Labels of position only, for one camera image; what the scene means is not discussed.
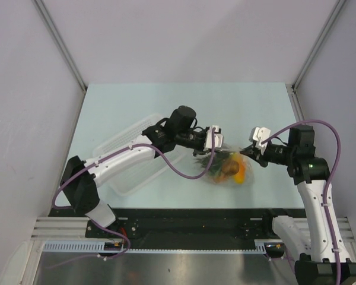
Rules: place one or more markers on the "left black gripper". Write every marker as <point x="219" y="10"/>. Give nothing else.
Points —
<point x="197" y="151"/>

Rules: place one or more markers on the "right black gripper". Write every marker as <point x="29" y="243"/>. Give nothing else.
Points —
<point x="261" y="158"/>

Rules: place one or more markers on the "brown kiwi toy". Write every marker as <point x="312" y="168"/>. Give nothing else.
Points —
<point x="230" y="168"/>

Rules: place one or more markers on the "clear zip top bag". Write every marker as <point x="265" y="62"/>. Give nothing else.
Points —
<point x="249" y="178"/>

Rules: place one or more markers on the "orange papaya slice toy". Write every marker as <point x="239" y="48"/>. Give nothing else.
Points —
<point x="239" y="176"/>

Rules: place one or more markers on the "toy pineapple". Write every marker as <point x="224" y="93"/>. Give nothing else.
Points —
<point x="215" y="172"/>

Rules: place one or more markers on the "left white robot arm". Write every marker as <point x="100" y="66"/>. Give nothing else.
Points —
<point x="82" y="178"/>

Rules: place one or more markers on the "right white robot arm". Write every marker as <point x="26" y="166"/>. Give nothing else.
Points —
<point x="321" y="258"/>

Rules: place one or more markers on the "white plastic basket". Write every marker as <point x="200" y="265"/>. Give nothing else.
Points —
<point x="134" y="178"/>

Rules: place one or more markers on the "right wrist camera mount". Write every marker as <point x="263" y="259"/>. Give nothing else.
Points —
<point x="258" y="135"/>

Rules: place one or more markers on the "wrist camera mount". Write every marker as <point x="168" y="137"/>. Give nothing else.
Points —
<point x="213" y="138"/>
<point x="258" y="135"/>

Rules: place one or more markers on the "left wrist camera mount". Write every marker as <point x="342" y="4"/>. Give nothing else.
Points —
<point x="213" y="138"/>

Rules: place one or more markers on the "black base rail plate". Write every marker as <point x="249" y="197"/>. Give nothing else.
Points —
<point x="230" y="228"/>

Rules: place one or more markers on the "white cable duct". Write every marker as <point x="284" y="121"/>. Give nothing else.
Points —
<point x="258" y="247"/>

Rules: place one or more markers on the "right aluminium frame post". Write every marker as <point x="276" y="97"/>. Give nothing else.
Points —
<point x="325" y="31"/>

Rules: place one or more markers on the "aluminium frame post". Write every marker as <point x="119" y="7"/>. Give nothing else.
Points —
<point x="325" y="31"/>
<point x="59" y="42"/>

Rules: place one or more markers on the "left aluminium frame post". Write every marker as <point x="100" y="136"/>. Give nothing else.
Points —
<point x="59" y="42"/>

